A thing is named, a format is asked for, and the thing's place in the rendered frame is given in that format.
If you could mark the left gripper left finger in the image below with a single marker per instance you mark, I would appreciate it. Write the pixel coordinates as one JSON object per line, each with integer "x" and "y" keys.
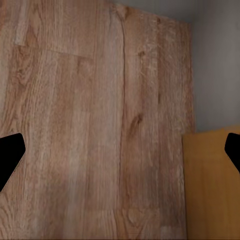
{"x": 12, "y": 148}

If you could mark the door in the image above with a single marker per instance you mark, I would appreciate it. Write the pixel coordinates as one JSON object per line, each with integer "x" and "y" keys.
{"x": 212, "y": 186}

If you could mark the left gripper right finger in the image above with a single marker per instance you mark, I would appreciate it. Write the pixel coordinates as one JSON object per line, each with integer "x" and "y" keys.
{"x": 232, "y": 148}

